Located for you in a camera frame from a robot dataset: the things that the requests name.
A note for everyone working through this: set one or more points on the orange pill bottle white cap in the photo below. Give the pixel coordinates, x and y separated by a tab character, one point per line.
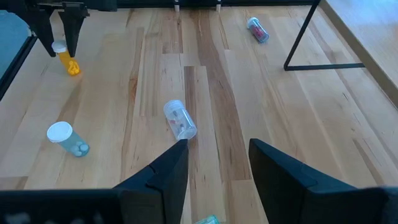
70	63

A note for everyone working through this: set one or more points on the white standoff post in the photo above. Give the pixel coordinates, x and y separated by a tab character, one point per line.
176	7

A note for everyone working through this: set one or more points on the wooden shelf black metal frame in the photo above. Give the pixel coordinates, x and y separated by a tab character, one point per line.
373	37

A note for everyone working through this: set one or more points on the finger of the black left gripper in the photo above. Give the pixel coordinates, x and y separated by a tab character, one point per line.
73	31
45	31

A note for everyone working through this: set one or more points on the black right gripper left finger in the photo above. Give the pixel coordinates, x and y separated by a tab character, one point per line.
158	189

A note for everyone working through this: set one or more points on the clear pill bottle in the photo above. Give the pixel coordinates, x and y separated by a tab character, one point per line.
182	123

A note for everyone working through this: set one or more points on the teal pill bottle white cap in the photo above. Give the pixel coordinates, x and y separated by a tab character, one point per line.
209	221

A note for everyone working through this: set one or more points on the blue pill bottle white cap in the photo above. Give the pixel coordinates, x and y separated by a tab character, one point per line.
70	143

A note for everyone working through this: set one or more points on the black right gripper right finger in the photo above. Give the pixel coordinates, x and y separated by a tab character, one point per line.
289	189

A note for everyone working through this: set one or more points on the clear bottle with red pills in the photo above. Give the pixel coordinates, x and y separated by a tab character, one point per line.
258	31

